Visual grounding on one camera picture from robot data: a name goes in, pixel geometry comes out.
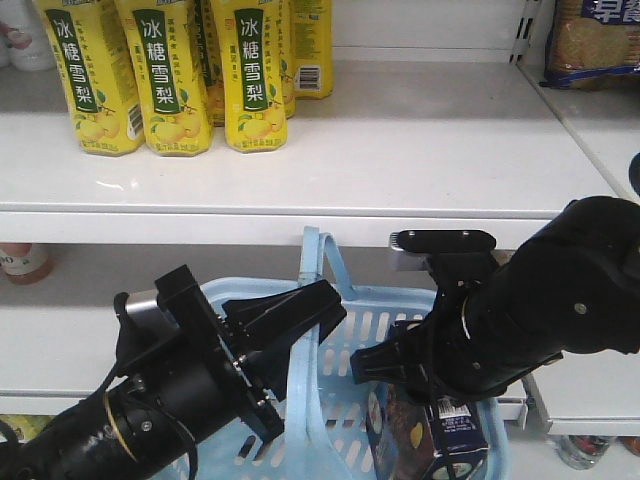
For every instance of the white store shelving unit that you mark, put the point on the white store shelving unit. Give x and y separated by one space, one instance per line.
438 119

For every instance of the clear jar bottom shelf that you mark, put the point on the clear jar bottom shelf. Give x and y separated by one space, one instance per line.
582 452

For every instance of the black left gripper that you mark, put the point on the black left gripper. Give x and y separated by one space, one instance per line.
194 379

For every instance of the yellow pear drink bottle rear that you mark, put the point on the yellow pear drink bottle rear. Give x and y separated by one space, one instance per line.
309 70

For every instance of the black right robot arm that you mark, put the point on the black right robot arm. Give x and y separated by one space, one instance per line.
572 287

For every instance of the white yogurt bottle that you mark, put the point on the white yogurt bottle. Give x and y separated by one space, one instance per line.
26 39

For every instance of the blue cracker bag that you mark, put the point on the blue cracker bag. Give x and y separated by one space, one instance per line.
593 45

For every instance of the light blue plastic basket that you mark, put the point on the light blue plastic basket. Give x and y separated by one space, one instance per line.
324 412

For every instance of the blue Chocofello cookie box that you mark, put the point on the blue Chocofello cookie box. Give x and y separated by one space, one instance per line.
403 439

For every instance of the orange-lidded jar lower shelf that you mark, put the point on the orange-lidded jar lower shelf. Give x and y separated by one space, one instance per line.
25 263

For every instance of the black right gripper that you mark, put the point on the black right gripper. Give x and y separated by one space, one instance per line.
460 344

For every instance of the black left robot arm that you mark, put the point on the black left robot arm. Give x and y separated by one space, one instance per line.
117 432

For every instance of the yellow pear drink bottle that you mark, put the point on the yellow pear drink bottle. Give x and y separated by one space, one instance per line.
254 117
309 70
162 41
94 65

